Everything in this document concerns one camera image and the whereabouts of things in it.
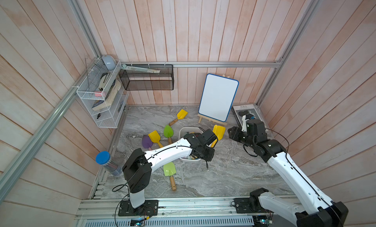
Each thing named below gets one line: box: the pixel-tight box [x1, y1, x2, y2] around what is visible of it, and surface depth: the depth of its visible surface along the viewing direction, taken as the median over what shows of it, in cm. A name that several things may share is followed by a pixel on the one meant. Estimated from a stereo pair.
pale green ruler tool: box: [121, 64, 161, 74], surface depth 93 cm
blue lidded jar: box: [94, 150, 123, 177], surface depth 73 cm
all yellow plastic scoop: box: [210, 124, 226, 148], surface depth 85 cm
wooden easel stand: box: [197, 113, 228, 126], surface depth 103 cm
